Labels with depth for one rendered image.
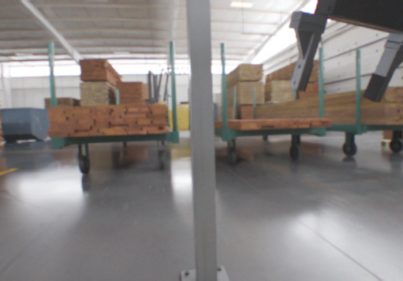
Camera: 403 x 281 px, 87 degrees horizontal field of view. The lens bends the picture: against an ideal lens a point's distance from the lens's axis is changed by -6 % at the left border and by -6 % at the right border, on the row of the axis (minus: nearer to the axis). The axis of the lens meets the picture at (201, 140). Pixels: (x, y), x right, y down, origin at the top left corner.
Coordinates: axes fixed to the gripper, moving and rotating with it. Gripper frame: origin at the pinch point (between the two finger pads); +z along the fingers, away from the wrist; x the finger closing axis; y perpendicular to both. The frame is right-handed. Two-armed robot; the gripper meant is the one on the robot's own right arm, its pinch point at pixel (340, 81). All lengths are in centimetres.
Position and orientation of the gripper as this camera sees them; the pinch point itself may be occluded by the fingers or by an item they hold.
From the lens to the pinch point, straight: 41.1
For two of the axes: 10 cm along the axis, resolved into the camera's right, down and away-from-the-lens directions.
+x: 9.9, 0.9, 1.2
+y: 0.6, 4.7, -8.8
